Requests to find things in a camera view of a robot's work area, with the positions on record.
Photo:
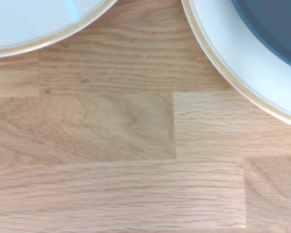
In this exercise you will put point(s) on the white gold-rimmed plate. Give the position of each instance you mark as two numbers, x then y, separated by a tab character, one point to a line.
232	48
26	21

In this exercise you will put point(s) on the dark green plate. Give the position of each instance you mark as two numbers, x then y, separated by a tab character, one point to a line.
276	24

